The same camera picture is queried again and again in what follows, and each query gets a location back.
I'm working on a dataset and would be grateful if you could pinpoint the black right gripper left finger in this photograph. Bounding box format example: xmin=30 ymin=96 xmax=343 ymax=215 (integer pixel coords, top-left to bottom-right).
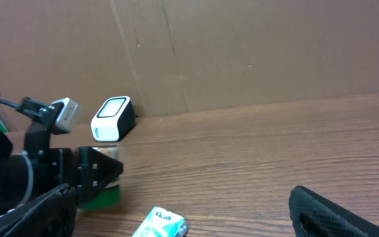
xmin=0 ymin=184 xmax=77 ymax=237

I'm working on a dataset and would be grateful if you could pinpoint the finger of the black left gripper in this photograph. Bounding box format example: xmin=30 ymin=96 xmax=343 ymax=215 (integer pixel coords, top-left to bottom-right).
xmin=76 ymin=146 xmax=124 ymax=203

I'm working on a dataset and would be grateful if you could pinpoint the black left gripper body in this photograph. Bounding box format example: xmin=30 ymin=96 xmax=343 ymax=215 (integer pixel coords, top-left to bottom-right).
xmin=10 ymin=122 xmax=78 ymax=204

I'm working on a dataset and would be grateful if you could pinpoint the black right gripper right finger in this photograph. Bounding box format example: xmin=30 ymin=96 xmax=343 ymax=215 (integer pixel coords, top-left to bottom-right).
xmin=288 ymin=186 xmax=379 ymax=237

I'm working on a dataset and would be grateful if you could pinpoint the jar with dark red lid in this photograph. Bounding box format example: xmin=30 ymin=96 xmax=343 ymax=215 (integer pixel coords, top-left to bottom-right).
xmin=78 ymin=145 xmax=120 ymax=210

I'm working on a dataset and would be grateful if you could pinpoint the teal Kleenex tissue pack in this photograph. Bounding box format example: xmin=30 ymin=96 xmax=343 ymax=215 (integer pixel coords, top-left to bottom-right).
xmin=132 ymin=206 xmax=188 ymax=237

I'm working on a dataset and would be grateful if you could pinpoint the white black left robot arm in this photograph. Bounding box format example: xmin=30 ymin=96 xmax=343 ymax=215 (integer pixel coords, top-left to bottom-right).
xmin=0 ymin=97 xmax=124 ymax=215

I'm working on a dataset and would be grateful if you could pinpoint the white black barcode scanner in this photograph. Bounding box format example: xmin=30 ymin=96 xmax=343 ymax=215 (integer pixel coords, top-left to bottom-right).
xmin=90 ymin=96 xmax=136 ymax=142

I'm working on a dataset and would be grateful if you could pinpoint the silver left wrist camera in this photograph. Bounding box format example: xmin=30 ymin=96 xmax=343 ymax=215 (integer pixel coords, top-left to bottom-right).
xmin=50 ymin=97 xmax=81 ymax=135

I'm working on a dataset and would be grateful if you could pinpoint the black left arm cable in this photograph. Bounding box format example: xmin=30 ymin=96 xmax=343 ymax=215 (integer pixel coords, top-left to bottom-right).
xmin=0 ymin=98 xmax=22 ymax=110

